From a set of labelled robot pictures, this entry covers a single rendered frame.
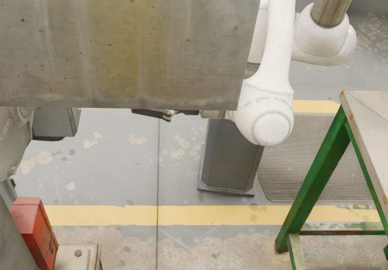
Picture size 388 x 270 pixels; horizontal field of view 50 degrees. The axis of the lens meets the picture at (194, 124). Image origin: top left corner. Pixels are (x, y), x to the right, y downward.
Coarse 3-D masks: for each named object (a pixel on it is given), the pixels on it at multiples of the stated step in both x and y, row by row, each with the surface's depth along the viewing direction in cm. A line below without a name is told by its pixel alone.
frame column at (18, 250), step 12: (0, 204) 95; (0, 216) 95; (0, 228) 96; (12, 228) 104; (0, 240) 96; (12, 240) 104; (0, 252) 96; (12, 252) 104; (24, 252) 113; (0, 264) 96; (12, 264) 104; (24, 264) 113; (36, 264) 125
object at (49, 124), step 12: (48, 108) 89; (60, 108) 90; (72, 108) 91; (36, 120) 92; (48, 120) 92; (60, 120) 92; (72, 120) 93; (36, 132) 95; (48, 132) 95; (60, 132) 95; (72, 132) 96
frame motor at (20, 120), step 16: (0, 112) 54; (16, 112) 57; (32, 112) 68; (0, 128) 54; (16, 128) 59; (0, 144) 54; (16, 144) 60; (0, 160) 55; (16, 160) 61; (0, 176) 58
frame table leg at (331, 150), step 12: (336, 120) 119; (336, 132) 119; (324, 144) 127; (336, 144) 122; (348, 144) 122; (324, 156) 127; (336, 156) 126; (312, 168) 136; (324, 168) 131; (312, 180) 136; (324, 180) 136; (300, 192) 148; (312, 192) 141; (300, 204) 148; (312, 204) 148; (288, 216) 161; (300, 216) 154; (288, 228) 161; (300, 228) 161; (276, 240) 177
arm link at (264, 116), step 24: (288, 0) 85; (288, 24) 84; (264, 48) 85; (288, 48) 83; (264, 72) 83; (288, 72) 84; (240, 96) 86; (264, 96) 81; (288, 96) 82; (240, 120) 83; (264, 120) 78; (288, 120) 79; (264, 144) 81
